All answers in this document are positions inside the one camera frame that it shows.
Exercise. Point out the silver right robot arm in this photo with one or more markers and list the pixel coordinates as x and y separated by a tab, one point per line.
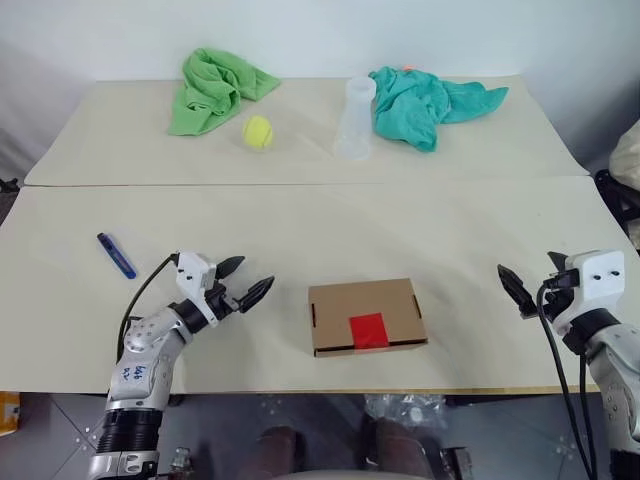
620	360

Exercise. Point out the yellow-green tennis ball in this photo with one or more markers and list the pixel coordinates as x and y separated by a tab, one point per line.
258	132

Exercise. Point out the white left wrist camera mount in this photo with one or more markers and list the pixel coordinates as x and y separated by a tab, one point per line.
192	270

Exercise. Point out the brown cardboard box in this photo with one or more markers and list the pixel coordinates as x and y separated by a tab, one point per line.
350	300

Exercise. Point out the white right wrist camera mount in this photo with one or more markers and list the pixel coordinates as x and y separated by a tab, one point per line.
600	275

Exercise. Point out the black chair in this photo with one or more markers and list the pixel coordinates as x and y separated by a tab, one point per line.
620	205

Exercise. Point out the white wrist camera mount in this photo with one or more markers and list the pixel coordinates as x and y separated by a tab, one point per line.
192	270
600	275

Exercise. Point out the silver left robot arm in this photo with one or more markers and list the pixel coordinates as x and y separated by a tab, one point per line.
145	350

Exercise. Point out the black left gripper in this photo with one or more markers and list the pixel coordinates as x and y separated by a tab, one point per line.
222	300

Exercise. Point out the beige sack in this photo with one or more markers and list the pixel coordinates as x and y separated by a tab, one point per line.
627	160

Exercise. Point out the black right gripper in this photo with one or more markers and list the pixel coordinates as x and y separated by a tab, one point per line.
560	297

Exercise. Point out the red tape square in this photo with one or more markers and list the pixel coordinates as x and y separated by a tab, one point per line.
367	330

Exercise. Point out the crumpled clear plastic bag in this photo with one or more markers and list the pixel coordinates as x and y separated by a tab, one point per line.
405	410

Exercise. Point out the teal cloth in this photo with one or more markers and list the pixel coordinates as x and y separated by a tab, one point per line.
410	110

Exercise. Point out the green cloth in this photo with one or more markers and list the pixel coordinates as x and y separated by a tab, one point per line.
210	90

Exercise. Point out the small black clamp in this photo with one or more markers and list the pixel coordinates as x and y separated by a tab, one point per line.
7	185

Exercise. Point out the yellow cardboard carton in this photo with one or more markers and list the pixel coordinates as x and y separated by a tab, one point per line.
9	412

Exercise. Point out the brown rounded shape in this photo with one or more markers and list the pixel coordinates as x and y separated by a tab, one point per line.
400	445

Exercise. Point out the blue utility knife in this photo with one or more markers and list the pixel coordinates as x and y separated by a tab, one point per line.
116	255

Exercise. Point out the clear plastic cup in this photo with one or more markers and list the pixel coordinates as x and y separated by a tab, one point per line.
356	125

